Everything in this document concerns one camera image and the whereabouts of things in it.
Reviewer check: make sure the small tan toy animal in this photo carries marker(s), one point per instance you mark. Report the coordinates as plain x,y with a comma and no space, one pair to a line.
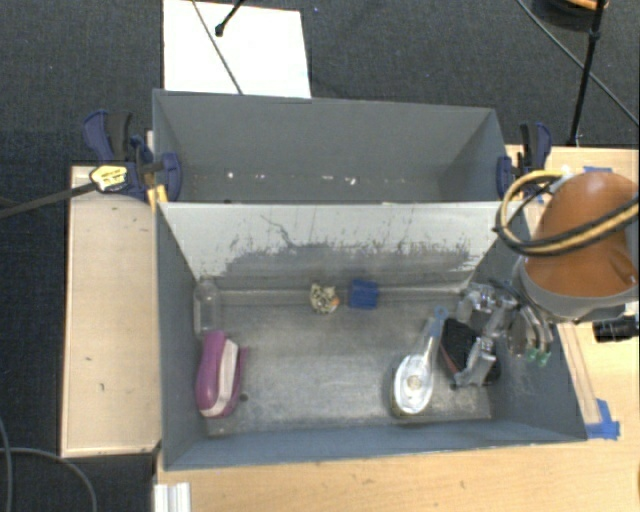
324,298

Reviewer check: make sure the purple and white brush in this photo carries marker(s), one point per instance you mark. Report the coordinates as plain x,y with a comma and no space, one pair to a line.
212,375

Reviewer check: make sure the black cylinder on white bracket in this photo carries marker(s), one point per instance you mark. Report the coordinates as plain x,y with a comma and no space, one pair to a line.
612,330

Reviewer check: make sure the grey metal bin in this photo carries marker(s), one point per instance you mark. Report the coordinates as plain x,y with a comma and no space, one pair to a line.
320,150

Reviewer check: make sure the blue block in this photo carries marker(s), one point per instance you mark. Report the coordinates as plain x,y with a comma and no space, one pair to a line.
363,294

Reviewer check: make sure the pale wood board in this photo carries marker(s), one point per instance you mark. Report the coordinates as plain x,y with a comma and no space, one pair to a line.
110,325

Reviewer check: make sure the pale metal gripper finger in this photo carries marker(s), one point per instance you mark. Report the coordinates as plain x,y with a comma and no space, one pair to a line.
472,300
475,365

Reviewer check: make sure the black and red flat object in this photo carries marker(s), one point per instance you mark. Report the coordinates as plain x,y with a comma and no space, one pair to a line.
457,345

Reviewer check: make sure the clear glass bottle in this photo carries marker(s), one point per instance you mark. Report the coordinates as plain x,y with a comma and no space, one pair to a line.
206,307

